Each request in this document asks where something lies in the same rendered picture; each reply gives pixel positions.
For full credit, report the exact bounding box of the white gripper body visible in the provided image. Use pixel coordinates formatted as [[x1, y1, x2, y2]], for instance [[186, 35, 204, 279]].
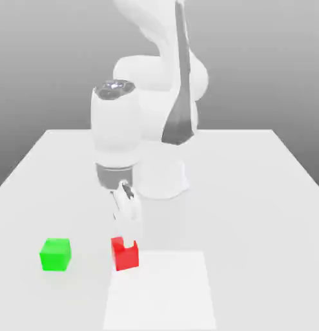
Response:
[[111, 186, 144, 235]]

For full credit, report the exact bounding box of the small red cube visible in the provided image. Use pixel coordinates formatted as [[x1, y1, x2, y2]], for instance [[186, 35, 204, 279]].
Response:
[[110, 236, 140, 272]]

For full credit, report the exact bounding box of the small green cube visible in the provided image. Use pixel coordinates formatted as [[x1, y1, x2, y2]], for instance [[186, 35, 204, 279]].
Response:
[[39, 237, 72, 272]]

